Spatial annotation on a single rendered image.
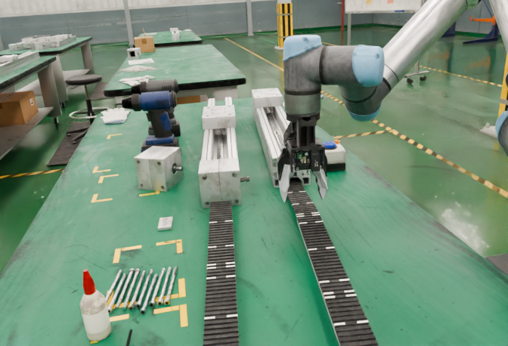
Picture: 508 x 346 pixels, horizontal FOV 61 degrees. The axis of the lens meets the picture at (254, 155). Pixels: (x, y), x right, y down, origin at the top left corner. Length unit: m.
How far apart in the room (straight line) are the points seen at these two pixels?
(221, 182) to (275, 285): 0.35
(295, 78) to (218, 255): 0.37
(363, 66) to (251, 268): 0.43
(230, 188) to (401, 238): 0.41
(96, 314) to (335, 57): 0.60
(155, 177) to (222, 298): 0.56
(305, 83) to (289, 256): 0.34
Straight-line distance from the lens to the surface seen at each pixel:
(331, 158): 1.26
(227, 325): 0.69
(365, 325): 0.69
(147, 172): 1.22
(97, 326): 0.75
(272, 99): 1.69
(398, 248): 0.92
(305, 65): 0.85
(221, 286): 0.76
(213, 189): 1.07
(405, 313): 0.77
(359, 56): 0.83
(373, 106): 0.96
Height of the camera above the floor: 1.26
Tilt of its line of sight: 20 degrees down
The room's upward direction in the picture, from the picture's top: 4 degrees counter-clockwise
